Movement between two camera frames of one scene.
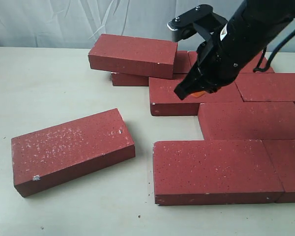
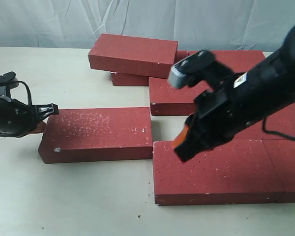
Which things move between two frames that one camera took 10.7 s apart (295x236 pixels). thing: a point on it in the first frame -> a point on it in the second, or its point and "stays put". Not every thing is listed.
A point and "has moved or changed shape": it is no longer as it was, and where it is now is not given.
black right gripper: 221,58 -> 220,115
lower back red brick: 182,68 stays put
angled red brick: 164,100 stays put
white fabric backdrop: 75,23 stays put
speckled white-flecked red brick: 46,157 has moved or changed shape
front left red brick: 214,172 stays put
